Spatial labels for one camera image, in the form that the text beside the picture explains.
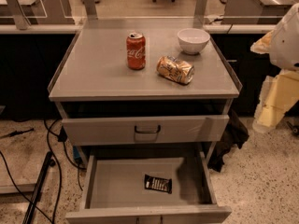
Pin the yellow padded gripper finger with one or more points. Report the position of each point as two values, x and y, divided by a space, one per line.
262 46
278 95

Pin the black rxbar chocolate wrapper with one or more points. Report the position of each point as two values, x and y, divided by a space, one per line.
158 184

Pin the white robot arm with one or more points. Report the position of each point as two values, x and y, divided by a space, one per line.
284 46

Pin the grey closed top drawer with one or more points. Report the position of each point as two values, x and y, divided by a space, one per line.
120 131

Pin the grey drawer cabinet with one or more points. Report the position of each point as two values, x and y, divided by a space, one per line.
96 82

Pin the grey open middle drawer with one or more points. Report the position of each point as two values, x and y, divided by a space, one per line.
174 190

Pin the right background desk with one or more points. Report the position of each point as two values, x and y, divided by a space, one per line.
256 11

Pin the background desk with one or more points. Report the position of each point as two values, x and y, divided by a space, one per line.
256 11
40 12

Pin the dark cloth on floor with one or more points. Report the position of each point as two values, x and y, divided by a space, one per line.
235 133

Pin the white ceramic bowl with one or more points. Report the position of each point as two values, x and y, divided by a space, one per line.
193 41

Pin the gold crushed soda can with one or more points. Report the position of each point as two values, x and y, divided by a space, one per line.
175 69

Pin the red coca-cola can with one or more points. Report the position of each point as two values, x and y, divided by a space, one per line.
135 44

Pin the left background desk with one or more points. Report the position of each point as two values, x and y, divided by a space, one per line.
40 12

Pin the black bar on floor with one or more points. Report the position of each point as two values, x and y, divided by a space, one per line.
29 215

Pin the clear acrylic barrier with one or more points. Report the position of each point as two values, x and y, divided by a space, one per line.
135 8

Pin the black tool on floor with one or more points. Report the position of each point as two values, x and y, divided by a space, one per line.
16 133

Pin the black drawer handle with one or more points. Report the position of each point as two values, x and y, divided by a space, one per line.
142 130

